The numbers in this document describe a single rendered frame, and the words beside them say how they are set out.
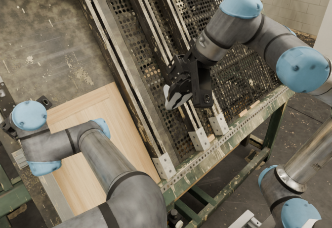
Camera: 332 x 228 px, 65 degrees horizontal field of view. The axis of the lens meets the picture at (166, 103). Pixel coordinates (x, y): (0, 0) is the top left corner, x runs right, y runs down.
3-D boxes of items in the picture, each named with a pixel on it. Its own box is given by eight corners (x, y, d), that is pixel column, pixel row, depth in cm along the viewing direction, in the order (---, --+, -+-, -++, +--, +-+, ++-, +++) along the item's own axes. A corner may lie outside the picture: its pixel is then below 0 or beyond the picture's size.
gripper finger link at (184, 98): (170, 97, 80) (186, 76, 74) (177, 112, 77) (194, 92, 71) (162, 96, 78) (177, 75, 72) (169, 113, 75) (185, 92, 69)
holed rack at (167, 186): (140, 212, 124) (140, 212, 123) (137, 206, 123) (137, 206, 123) (292, 85, 218) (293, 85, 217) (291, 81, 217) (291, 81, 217)
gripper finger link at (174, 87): (175, 97, 73) (191, 76, 67) (177, 102, 72) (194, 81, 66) (161, 97, 70) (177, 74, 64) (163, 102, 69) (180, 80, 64)
